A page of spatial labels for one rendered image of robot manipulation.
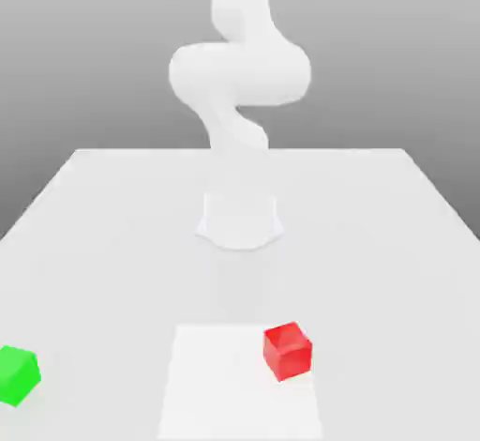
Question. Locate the small red cube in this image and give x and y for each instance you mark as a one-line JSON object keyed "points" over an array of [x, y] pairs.
{"points": [[287, 352]]}

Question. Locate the small green cube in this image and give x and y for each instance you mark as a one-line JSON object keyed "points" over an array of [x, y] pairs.
{"points": [[17, 375]]}

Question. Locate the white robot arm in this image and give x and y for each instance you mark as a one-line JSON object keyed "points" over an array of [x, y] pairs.
{"points": [[240, 73]]}

